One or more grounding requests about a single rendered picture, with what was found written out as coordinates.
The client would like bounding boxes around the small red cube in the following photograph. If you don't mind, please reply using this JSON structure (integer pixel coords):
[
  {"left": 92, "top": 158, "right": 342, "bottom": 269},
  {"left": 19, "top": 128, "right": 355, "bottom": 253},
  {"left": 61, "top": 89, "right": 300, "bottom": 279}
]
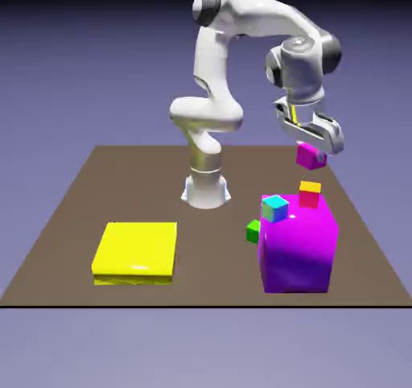
[{"left": 299, "top": 180, "right": 322, "bottom": 209}]

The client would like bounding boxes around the small green cube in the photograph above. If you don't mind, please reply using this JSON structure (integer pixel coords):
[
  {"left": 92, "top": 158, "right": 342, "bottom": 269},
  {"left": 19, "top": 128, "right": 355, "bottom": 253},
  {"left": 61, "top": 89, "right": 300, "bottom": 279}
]
[{"left": 245, "top": 219, "right": 262, "bottom": 245}]

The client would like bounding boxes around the small magenta cube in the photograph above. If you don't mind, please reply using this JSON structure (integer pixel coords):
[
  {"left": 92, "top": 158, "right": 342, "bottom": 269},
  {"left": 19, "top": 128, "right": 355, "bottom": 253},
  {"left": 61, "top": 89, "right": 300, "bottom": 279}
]
[{"left": 295, "top": 142, "right": 328, "bottom": 171}]

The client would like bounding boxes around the large yellow box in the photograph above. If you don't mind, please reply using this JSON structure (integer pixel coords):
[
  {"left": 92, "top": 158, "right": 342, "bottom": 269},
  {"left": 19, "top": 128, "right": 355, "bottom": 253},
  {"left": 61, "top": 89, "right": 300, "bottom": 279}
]
[{"left": 91, "top": 221, "right": 179, "bottom": 287}]

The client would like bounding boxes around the large magenta box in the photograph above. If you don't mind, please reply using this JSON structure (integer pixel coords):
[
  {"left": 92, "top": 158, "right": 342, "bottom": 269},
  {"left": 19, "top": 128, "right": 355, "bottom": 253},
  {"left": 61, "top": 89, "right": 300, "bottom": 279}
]
[{"left": 258, "top": 193, "right": 340, "bottom": 295}]

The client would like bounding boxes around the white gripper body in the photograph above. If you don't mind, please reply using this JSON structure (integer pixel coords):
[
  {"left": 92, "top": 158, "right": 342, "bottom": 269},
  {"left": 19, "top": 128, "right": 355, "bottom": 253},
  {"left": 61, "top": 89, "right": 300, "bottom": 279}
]
[{"left": 273, "top": 100, "right": 345, "bottom": 156}]

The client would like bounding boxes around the small cyan cube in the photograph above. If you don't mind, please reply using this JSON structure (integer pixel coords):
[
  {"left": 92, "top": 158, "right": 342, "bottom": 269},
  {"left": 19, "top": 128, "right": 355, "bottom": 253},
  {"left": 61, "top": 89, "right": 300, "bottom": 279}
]
[{"left": 261, "top": 195, "right": 290, "bottom": 224}]

